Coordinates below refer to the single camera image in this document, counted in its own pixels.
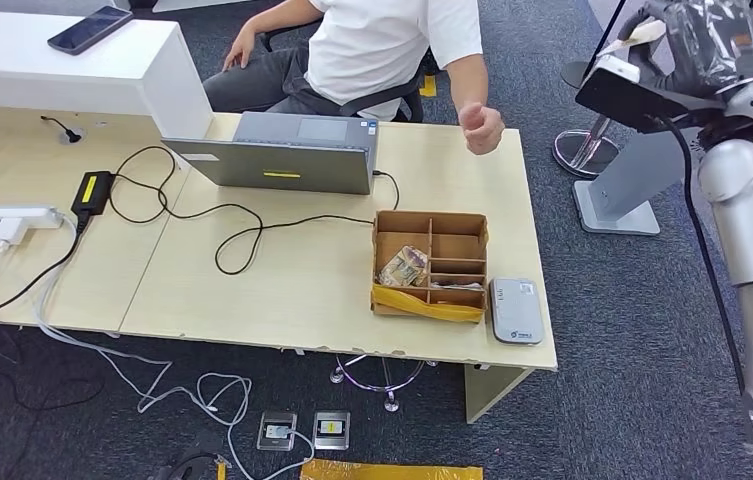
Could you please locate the black adapter mains cable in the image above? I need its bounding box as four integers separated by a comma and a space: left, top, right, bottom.
0, 211, 92, 327

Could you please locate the short black cable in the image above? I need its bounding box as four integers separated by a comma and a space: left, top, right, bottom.
40, 115, 82, 144

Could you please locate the person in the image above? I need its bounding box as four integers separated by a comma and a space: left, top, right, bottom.
202, 0, 506, 157

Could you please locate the black stanchion post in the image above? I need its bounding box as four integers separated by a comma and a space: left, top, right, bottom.
561, 0, 629, 91

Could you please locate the chrome stanchion post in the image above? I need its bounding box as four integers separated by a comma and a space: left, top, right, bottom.
553, 113, 620, 181

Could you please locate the steel floor socket yellow label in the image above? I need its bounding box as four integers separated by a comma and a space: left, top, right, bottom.
312, 411, 352, 452

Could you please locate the grey kiosk stand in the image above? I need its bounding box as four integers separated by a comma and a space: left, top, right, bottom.
573, 119, 703, 238

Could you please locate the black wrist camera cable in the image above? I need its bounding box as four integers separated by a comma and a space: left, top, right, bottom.
659, 115, 748, 397

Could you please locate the thin white charging cable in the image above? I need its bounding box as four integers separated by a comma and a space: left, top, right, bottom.
138, 372, 255, 429

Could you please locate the pale wooden desk leg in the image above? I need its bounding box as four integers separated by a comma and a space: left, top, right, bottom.
465, 364, 536, 425

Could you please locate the person's right hand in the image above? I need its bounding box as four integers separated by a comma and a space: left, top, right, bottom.
221, 27, 259, 73

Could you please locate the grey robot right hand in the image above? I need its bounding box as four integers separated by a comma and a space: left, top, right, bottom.
617, 0, 753, 101

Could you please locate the stack of printed cards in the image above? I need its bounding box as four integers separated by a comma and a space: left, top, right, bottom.
377, 245, 429, 289

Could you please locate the white plug charger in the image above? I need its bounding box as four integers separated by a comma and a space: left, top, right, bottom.
0, 217, 31, 249

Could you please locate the black smartphone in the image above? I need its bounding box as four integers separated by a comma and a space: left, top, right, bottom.
46, 5, 134, 57

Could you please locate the black office chair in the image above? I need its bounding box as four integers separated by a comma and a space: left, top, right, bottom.
257, 19, 444, 125

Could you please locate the black laptop charger cable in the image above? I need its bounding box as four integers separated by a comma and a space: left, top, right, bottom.
108, 145, 401, 277

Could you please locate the white power strip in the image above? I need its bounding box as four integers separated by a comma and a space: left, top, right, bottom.
0, 205, 64, 232

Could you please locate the grey laptop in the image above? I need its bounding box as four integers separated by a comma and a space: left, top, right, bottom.
160, 111, 379, 197

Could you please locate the white counter block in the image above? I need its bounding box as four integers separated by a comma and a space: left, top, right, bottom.
0, 8, 214, 141

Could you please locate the chrome stool base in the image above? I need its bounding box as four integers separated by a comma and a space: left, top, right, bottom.
329, 354, 440, 414

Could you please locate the person's left hand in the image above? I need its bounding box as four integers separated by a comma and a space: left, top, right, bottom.
457, 101, 507, 157

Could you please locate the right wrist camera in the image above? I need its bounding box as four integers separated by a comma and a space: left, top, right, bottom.
574, 54, 725, 134

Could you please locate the steel floor socket white plug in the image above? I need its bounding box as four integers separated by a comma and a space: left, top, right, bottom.
256, 411, 298, 453

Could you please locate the cardboard divider box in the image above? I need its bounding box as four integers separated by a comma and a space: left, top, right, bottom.
370, 210, 490, 325

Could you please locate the black power adapter yellow label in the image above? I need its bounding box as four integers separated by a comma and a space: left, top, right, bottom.
71, 170, 116, 218

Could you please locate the white power strip cable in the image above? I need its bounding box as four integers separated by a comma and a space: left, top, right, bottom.
30, 210, 318, 480

